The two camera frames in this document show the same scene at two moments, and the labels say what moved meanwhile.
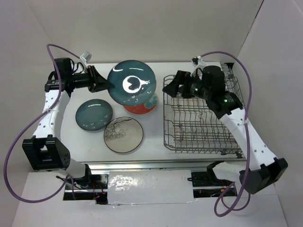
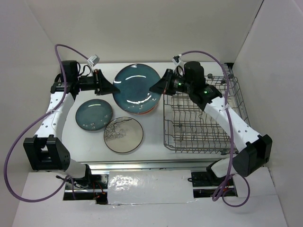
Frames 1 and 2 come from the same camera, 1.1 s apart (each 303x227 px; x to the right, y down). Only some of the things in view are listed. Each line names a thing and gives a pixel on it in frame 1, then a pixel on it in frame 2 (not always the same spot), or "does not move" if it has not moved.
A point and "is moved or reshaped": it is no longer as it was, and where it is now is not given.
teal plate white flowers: x=93 y=114 does not move
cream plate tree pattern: x=123 y=135 does not move
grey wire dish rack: x=191 y=126 does not move
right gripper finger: x=172 y=88 -> x=163 y=85
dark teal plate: x=135 y=82 is moved or reshaped
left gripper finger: x=95 y=87 -> x=106 y=91
